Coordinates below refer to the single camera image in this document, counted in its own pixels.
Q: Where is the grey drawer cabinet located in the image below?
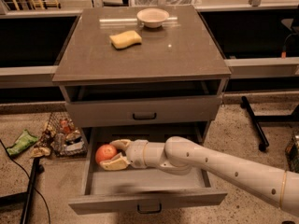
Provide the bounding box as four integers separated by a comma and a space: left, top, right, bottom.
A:
51, 5, 232, 129

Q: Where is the open grey lower drawer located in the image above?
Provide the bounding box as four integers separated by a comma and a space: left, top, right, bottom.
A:
69, 122, 227, 215

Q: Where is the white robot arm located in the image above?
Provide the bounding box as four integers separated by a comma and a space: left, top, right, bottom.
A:
99, 136, 299, 217

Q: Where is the black stand leg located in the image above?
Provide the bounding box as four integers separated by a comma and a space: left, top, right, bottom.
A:
240, 96, 299, 152
0, 158, 44, 224

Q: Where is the white bowl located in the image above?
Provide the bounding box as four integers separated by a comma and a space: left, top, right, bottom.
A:
136, 8, 169, 28

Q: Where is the green snack bag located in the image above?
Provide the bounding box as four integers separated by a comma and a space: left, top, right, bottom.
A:
7, 130, 38, 157

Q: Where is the black cable on floor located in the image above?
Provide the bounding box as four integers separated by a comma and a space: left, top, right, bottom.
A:
0, 139, 51, 224

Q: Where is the black stand leg right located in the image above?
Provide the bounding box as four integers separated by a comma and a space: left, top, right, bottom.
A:
240, 96, 299, 152

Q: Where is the black stand leg left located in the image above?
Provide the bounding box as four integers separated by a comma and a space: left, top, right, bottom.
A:
0, 158, 44, 224

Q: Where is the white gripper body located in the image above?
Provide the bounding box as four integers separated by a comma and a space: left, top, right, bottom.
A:
125, 140, 148, 169

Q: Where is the yellow sponge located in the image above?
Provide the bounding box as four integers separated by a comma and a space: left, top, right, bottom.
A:
109, 30, 142, 49

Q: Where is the wire basket with snacks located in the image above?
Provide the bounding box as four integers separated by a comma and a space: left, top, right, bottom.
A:
37, 112, 87, 157

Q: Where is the closed grey upper drawer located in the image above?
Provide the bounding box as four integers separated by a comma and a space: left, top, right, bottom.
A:
65, 96, 221, 128

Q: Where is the wire basket at right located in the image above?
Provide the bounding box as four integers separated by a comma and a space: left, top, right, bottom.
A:
285, 133, 299, 174

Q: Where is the red orange apple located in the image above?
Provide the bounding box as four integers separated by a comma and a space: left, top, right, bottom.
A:
95, 144, 117, 164

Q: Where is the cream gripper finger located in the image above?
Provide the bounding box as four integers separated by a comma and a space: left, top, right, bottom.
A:
100, 153, 130, 171
110, 139, 131, 151

